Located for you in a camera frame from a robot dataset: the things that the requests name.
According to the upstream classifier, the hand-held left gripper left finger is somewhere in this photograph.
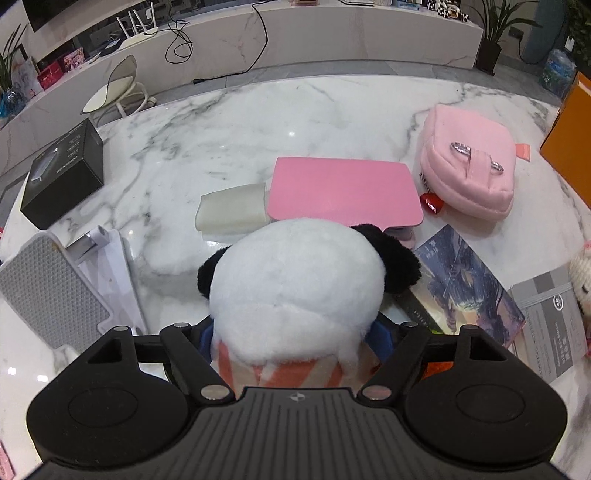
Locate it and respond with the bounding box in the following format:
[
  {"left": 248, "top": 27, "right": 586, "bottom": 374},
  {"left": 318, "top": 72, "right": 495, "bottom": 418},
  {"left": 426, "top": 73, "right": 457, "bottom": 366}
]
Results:
[{"left": 85, "top": 318, "right": 235, "bottom": 403}]

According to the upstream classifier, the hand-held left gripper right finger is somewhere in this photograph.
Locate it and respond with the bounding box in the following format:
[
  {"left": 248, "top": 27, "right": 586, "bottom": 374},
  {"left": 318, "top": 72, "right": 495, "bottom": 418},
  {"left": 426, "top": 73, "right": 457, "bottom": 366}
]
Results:
[{"left": 356, "top": 314, "right": 509, "bottom": 403}]

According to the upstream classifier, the panda plush toy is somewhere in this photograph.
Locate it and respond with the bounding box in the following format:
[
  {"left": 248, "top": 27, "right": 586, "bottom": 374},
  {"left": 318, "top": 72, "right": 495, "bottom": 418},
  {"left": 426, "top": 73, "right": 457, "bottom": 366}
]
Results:
[{"left": 197, "top": 217, "right": 423, "bottom": 391}]

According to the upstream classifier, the pink notebook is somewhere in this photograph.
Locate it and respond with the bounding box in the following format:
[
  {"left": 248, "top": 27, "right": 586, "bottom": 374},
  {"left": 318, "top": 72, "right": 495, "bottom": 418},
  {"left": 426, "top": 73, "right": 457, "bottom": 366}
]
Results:
[{"left": 267, "top": 157, "right": 424, "bottom": 232}]

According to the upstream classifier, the pink plush pouch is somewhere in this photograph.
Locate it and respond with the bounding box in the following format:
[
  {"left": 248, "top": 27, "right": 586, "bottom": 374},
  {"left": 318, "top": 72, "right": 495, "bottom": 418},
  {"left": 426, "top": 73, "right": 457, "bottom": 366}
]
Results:
[{"left": 418, "top": 104, "right": 532, "bottom": 217}]

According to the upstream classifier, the orange box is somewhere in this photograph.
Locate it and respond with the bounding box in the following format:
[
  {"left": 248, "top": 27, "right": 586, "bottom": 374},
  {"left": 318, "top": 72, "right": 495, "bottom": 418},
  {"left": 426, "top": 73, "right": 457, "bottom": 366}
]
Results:
[{"left": 539, "top": 74, "right": 591, "bottom": 197}]

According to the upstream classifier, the dark illustrated book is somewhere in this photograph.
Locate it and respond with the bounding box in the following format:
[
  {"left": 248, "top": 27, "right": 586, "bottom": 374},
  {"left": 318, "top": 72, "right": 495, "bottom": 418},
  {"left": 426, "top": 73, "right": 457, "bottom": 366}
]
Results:
[{"left": 392, "top": 224, "right": 527, "bottom": 349}]

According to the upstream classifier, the beige folded cloth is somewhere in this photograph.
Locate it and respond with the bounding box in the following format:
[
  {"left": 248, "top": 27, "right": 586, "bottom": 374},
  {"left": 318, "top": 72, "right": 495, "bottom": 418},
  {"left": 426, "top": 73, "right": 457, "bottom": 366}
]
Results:
[{"left": 195, "top": 182, "right": 269, "bottom": 236}]

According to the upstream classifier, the small silver metal object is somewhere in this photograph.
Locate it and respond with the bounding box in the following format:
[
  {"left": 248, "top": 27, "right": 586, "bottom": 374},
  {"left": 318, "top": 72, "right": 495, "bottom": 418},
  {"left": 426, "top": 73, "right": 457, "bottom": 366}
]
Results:
[{"left": 65, "top": 226, "right": 109, "bottom": 264}]

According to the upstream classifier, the grey honeycomb mat tray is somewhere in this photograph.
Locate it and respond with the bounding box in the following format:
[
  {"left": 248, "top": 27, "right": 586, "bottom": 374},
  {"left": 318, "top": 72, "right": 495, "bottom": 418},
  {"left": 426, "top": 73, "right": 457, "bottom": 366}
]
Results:
[{"left": 0, "top": 231, "right": 114, "bottom": 350}]

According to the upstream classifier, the grey booklet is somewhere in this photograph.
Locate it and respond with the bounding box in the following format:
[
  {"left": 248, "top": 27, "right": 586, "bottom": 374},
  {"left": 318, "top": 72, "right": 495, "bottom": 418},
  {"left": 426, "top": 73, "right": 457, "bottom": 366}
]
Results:
[{"left": 510, "top": 264, "right": 589, "bottom": 384}]

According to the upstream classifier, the black cardboard box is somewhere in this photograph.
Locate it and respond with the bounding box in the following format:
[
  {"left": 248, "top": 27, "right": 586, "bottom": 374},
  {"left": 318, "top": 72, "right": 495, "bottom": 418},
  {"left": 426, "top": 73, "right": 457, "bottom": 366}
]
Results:
[{"left": 20, "top": 117, "right": 105, "bottom": 230}]

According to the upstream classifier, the white swivel stool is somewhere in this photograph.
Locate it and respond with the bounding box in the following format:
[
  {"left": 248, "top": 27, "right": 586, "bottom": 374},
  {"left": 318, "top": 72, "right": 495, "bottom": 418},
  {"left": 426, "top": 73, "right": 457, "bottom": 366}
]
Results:
[{"left": 82, "top": 54, "right": 157, "bottom": 118}]

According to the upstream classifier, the red gift box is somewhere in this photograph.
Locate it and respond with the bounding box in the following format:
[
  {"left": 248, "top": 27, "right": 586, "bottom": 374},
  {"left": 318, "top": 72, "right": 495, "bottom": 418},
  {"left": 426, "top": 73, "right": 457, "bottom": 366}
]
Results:
[{"left": 36, "top": 65, "right": 65, "bottom": 90}]

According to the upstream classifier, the white wifi router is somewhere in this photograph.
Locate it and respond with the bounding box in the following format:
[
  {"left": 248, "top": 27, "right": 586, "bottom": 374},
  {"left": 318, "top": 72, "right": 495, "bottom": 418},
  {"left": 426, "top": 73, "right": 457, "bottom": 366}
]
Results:
[{"left": 115, "top": 2, "right": 160, "bottom": 49}]

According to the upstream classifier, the potted plant in dark pot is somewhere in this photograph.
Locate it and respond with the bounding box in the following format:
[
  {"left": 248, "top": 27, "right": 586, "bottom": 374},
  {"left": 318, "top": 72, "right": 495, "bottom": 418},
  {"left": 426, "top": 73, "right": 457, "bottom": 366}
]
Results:
[{"left": 468, "top": 0, "right": 513, "bottom": 77}]

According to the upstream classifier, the green plant in blue vase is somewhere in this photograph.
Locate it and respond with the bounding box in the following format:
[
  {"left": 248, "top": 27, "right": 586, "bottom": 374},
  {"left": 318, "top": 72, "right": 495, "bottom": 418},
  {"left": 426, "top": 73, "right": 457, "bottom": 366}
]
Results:
[{"left": 0, "top": 23, "right": 29, "bottom": 118}]

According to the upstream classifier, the printed picture card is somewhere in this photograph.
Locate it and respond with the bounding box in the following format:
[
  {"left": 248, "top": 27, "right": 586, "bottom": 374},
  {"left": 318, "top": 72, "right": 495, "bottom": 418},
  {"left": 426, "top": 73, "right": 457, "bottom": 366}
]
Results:
[{"left": 14, "top": 58, "right": 42, "bottom": 100}]

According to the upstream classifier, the blue water bottle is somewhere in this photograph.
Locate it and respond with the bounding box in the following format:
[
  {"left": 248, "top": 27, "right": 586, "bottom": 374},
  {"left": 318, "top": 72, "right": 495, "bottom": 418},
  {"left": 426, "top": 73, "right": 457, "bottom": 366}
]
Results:
[{"left": 538, "top": 46, "right": 578, "bottom": 100}]

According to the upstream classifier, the black and white spotted plush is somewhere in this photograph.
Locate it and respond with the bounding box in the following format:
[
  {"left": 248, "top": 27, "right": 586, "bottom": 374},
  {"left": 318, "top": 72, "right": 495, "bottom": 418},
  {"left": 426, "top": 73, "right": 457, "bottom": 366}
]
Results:
[{"left": 425, "top": 0, "right": 469, "bottom": 24}]

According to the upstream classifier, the black television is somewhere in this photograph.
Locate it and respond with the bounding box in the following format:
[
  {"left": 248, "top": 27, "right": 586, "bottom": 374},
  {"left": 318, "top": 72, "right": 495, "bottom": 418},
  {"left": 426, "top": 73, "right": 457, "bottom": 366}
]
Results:
[{"left": 22, "top": 0, "right": 114, "bottom": 33}]

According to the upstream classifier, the green leafy plant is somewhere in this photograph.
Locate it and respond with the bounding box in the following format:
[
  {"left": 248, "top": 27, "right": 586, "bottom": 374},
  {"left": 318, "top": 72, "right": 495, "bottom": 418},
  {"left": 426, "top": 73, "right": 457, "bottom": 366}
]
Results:
[{"left": 568, "top": 0, "right": 591, "bottom": 70}]

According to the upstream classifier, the black looped cable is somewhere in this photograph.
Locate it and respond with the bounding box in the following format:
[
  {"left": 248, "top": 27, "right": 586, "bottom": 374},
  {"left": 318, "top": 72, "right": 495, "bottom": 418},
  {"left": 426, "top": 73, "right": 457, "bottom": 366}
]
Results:
[{"left": 165, "top": 0, "right": 195, "bottom": 65}]

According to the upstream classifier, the long black power cable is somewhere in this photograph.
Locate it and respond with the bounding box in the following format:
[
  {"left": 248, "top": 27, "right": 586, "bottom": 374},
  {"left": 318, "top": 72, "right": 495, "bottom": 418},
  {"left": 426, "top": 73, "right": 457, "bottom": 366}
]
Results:
[{"left": 193, "top": 0, "right": 269, "bottom": 85}]

